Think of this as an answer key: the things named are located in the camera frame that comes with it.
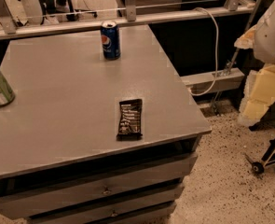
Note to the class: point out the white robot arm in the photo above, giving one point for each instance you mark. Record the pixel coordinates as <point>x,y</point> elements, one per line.
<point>264,37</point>

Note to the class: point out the aluminium frame rail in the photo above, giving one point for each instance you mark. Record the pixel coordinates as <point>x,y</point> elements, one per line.
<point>84,15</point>

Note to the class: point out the middle grey drawer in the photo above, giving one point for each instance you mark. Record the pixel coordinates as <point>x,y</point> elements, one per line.
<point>113,206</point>

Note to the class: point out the white cylindrical post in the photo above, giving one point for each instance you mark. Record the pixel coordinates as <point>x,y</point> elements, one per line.
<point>33,11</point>

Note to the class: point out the black wheeled cart base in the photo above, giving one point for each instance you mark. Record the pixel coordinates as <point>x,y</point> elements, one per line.
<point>258,167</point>

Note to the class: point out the blue pepsi can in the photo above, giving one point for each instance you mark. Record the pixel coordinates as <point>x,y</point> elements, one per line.
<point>110,40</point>

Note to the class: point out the grey drawer cabinet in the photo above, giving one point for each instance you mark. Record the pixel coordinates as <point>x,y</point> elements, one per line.
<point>62,125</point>

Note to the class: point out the top grey drawer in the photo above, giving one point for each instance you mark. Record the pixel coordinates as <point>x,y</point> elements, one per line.
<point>32,202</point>

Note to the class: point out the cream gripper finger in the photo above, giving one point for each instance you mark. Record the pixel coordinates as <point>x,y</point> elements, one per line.
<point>259,95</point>
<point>246,41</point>

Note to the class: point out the black snack bar wrapper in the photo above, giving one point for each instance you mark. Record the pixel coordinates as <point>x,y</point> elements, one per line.
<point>129,126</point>

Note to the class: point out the grey drawer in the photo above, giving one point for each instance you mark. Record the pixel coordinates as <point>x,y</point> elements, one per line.
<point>113,206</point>
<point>32,202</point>
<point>139,216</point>

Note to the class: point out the bottom grey drawer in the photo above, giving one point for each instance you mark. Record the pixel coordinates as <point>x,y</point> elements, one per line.
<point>139,216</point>

